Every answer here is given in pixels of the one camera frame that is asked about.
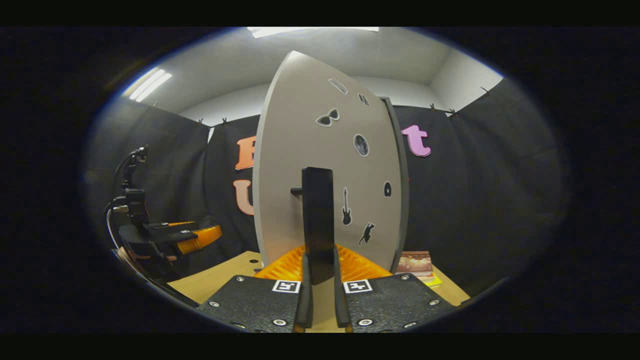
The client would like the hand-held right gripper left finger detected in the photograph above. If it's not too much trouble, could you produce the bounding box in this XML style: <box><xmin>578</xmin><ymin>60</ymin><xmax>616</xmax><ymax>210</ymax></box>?
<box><xmin>196</xmin><ymin>244</ymin><xmax>315</xmax><ymax>333</ymax></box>

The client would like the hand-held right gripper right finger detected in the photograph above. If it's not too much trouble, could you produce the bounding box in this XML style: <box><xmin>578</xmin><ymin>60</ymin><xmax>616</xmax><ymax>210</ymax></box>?
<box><xmin>332</xmin><ymin>244</ymin><xmax>458</xmax><ymax>333</ymax></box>

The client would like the black door handle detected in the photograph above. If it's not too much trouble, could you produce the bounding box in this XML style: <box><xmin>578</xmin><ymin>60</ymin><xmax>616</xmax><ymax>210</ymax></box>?
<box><xmin>290</xmin><ymin>166</ymin><xmax>336</xmax><ymax>286</ymax></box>

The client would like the dark grey cabinet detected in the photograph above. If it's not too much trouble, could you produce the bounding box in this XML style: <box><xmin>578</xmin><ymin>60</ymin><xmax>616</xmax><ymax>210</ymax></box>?
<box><xmin>380</xmin><ymin>96</ymin><xmax>411</xmax><ymax>275</ymax></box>

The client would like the beige cabinet door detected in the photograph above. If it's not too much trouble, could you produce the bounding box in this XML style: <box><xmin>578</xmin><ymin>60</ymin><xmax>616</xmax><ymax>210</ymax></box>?
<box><xmin>251</xmin><ymin>50</ymin><xmax>403</xmax><ymax>281</ymax></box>

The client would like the brown cover book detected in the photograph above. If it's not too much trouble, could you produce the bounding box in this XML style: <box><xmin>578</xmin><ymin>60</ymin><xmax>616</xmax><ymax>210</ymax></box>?
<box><xmin>395</xmin><ymin>251</ymin><xmax>435</xmax><ymax>277</ymax></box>

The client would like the black backdrop cloth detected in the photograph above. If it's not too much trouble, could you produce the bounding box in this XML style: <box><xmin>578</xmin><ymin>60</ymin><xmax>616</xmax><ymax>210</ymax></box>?
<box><xmin>82</xmin><ymin>77</ymin><xmax>571</xmax><ymax>301</ymax></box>

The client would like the white cable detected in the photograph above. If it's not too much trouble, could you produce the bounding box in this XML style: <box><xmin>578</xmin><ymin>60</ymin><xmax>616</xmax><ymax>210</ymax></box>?
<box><xmin>104</xmin><ymin>204</ymin><xmax>151</xmax><ymax>281</ymax></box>

